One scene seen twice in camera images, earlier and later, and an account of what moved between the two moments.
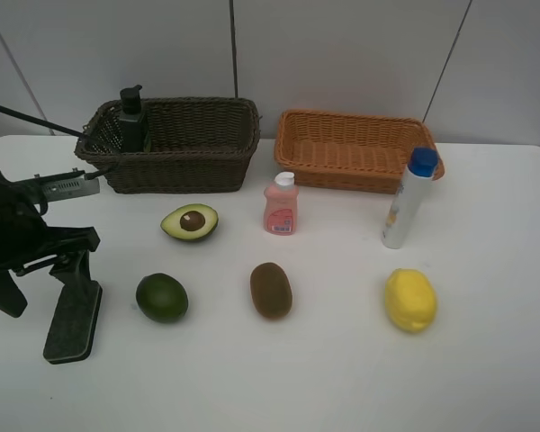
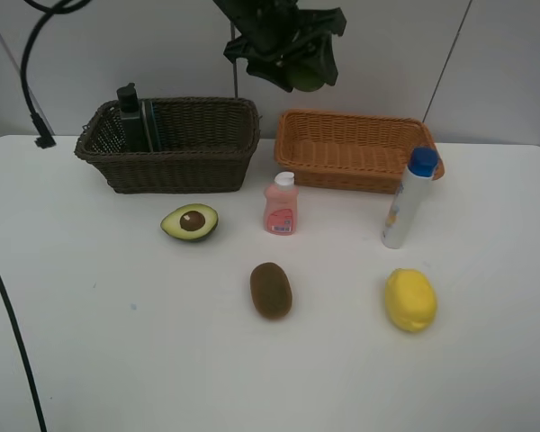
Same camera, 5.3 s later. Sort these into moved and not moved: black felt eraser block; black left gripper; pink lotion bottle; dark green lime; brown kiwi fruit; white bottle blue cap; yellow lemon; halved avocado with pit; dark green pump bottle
Moved: black left gripper; black felt eraser block; dark green lime
Not moved: yellow lemon; pink lotion bottle; dark green pump bottle; brown kiwi fruit; white bottle blue cap; halved avocado with pit
